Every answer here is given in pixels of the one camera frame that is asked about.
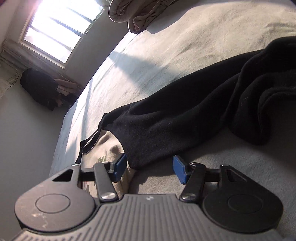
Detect beige bear sweatshirt black sleeves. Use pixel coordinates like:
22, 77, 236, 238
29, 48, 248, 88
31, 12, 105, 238
80, 36, 295, 170

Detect dark clothes hanging in corner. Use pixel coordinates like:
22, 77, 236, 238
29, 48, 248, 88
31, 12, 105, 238
20, 68, 81, 110

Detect grey bed sheet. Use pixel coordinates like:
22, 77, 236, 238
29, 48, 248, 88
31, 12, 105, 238
50, 1, 295, 236

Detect folded beige quilt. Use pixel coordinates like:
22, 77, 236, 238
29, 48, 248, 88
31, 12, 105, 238
108, 0, 176, 34

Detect window with white frame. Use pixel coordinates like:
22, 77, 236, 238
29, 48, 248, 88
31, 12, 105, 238
22, 1, 109, 68

